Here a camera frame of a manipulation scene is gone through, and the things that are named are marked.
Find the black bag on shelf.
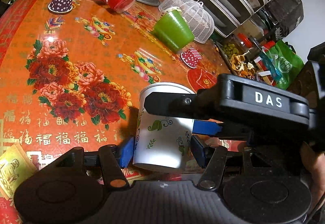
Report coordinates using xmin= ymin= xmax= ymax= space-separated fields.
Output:
xmin=263 ymin=0 xmax=304 ymax=40

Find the green plastic cup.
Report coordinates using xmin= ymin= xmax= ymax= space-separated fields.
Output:
xmin=151 ymin=10 xmax=194 ymax=53

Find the purple polka-dot cupcake liner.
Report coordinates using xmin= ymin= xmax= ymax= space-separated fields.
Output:
xmin=48 ymin=0 xmax=73 ymax=14

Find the green shopping bag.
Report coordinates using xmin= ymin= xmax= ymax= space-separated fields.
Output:
xmin=266 ymin=40 xmax=304 ymax=90

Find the white leaf-pattern paper cup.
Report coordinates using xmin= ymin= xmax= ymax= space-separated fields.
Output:
xmin=133 ymin=82 xmax=194 ymax=173

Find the metal tray with peels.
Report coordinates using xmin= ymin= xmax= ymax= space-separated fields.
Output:
xmin=219 ymin=44 xmax=273 ymax=85

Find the red polka-dot cupcake liner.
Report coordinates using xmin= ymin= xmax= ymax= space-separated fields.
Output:
xmin=180 ymin=48 xmax=202 ymax=69

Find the red-lid glass jar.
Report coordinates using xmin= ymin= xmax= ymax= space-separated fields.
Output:
xmin=221 ymin=33 xmax=253 ymax=61

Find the white mesh food cover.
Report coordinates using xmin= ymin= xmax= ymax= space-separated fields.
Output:
xmin=159 ymin=0 xmax=214 ymax=44

